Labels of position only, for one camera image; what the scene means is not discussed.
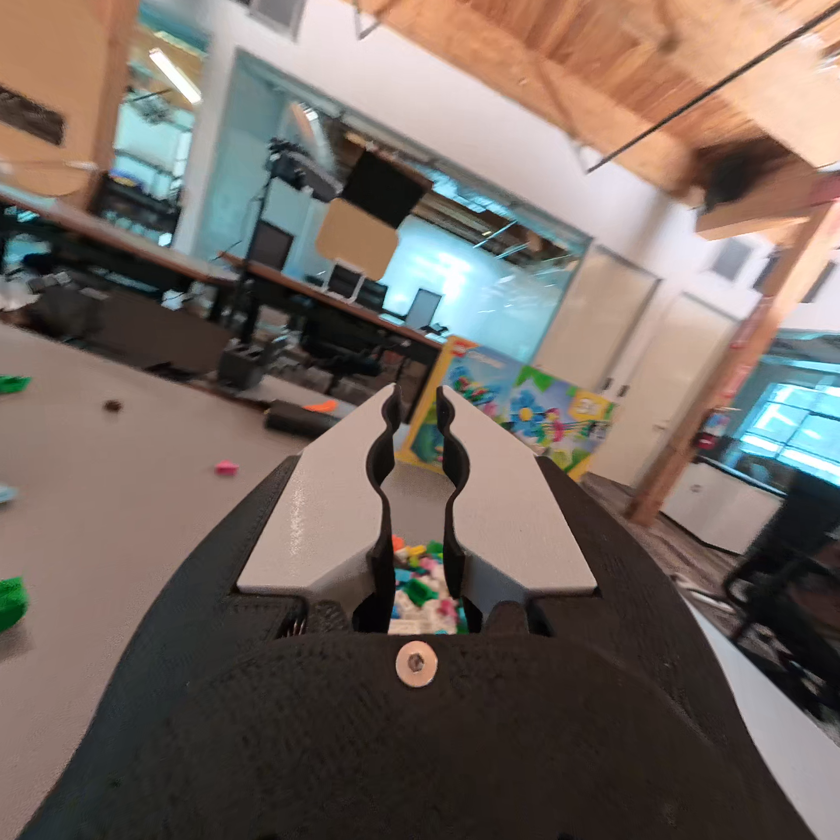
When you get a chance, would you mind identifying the wooden post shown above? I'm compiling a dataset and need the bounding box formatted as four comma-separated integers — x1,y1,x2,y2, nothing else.
626,197,840,526

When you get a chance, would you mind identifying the black office chair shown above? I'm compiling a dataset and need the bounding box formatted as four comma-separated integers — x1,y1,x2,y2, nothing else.
722,459,840,713

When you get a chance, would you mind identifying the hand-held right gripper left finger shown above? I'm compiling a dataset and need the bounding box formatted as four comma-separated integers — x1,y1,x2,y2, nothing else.
236,385,403,632

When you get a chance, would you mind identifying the hanging cardboard panel black label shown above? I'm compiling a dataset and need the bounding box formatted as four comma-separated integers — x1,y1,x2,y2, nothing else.
0,0,142,198

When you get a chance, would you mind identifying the long wooden table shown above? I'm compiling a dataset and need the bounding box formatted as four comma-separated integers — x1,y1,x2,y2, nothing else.
220,252,447,349

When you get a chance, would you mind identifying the yellow toy brick box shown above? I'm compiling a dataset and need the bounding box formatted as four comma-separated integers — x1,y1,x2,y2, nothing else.
397,335,618,483

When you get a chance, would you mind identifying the white cabinet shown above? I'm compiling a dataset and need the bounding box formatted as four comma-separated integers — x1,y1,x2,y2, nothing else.
659,459,785,555

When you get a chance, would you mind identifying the rounded cardboard panel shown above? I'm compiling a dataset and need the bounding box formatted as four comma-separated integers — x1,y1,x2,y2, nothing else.
315,197,401,282

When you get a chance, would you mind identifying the black monitor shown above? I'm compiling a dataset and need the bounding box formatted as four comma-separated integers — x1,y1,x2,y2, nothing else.
407,289,442,330

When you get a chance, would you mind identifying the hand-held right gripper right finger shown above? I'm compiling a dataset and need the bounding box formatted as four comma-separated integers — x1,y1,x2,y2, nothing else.
438,385,598,632

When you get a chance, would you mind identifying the pile of coloured toy bricks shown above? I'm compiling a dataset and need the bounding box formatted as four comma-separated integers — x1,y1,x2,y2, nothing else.
390,535,470,634

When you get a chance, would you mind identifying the black camera tripod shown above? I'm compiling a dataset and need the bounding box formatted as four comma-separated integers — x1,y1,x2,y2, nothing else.
236,138,342,342

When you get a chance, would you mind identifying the grey battery charger case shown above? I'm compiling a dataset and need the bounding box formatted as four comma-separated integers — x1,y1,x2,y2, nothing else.
217,344,270,391

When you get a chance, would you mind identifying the grey desk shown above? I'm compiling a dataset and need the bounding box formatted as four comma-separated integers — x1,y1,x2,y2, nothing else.
0,320,840,840

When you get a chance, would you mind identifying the white door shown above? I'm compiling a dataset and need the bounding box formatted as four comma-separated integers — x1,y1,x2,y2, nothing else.
532,246,660,395
591,292,742,490

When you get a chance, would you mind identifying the red fire extinguisher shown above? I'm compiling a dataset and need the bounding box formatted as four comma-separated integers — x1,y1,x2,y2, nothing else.
696,410,732,450

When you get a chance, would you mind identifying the black square panel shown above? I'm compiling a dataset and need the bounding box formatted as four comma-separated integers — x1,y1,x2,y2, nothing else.
341,150,434,231

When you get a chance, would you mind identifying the green brick plate assembly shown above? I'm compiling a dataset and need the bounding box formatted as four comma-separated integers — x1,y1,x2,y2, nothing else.
0,576,30,634

